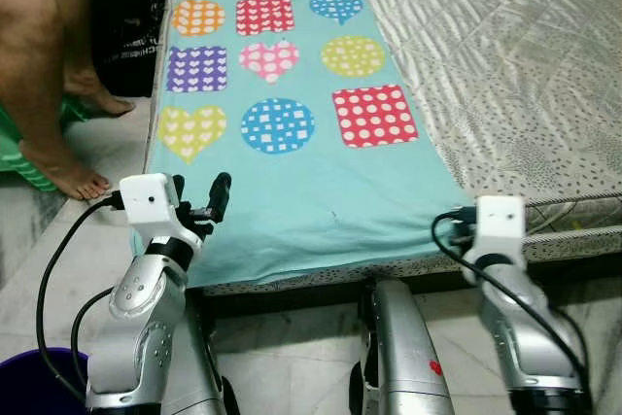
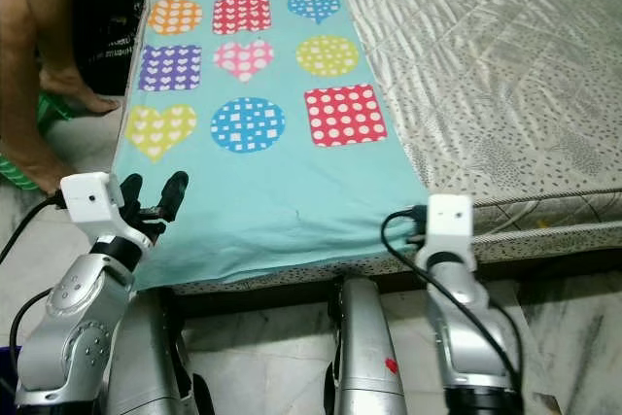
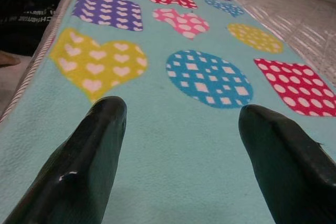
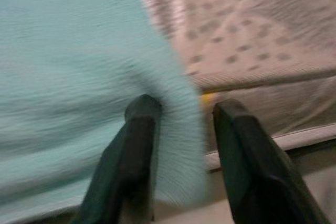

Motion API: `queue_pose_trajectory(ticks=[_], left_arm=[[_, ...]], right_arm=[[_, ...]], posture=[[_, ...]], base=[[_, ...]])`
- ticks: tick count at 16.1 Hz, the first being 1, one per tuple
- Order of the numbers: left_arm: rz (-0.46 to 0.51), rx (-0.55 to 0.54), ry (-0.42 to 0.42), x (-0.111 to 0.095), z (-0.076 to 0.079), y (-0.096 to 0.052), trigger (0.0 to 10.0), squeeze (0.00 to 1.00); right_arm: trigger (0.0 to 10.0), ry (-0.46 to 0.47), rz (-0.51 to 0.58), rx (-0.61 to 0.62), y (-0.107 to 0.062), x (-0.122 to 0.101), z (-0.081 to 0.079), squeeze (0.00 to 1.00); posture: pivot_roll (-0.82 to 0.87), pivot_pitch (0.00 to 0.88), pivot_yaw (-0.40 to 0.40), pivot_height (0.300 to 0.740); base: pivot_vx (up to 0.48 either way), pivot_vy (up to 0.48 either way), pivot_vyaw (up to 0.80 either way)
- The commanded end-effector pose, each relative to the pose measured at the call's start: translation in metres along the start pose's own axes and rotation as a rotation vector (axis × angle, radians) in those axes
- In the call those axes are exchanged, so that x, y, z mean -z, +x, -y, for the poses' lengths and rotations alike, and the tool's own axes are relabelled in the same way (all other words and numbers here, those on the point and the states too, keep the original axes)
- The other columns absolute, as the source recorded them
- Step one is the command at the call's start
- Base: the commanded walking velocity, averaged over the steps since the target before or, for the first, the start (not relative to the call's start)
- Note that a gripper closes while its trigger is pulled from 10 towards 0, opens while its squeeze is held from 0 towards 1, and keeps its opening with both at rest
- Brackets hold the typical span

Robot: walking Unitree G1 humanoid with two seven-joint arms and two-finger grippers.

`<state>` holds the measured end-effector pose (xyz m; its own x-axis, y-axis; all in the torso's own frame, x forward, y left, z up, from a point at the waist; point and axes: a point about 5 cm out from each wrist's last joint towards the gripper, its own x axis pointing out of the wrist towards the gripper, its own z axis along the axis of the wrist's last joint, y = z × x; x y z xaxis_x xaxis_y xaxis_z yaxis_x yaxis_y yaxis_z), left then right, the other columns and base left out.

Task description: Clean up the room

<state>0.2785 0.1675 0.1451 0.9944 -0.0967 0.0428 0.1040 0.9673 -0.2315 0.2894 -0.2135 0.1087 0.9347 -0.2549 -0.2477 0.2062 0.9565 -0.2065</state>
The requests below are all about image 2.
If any teal blanket with colourful shapes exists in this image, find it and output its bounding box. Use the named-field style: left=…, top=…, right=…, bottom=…
left=112, top=0, right=433, bottom=290

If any grey robot right leg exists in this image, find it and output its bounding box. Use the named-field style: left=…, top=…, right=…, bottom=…
left=326, top=277, right=409, bottom=415

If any grey robot leg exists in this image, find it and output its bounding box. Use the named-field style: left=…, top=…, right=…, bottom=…
left=107, top=284, right=215, bottom=415
left=326, top=277, right=409, bottom=415

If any grey robot left leg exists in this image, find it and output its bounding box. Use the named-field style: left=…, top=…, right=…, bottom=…
left=107, top=284, right=215, bottom=415

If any barefoot person in black shorts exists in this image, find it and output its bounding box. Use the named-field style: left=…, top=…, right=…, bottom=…
left=0, top=0, right=122, bottom=194

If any large black bag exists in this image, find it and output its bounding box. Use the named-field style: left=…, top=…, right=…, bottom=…
left=73, top=0, right=156, bottom=97

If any grey quilted mattress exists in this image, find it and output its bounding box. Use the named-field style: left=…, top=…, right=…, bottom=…
left=155, top=0, right=622, bottom=294

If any purple plastic bucket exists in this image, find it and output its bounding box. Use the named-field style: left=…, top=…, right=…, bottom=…
left=0, top=345, right=22, bottom=415

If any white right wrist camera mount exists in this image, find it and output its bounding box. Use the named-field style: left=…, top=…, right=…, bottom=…
left=423, top=194, right=475, bottom=262

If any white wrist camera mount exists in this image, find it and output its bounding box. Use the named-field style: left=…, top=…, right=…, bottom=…
left=423, top=194, right=475, bottom=262
left=60, top=172, right=137, bottom=246

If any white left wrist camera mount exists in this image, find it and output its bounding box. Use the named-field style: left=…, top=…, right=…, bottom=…
left=60, top=172, right=137, bottom=246

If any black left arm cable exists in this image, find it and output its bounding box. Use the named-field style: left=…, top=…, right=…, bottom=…
left=0, top=191, right=67, bottom=377

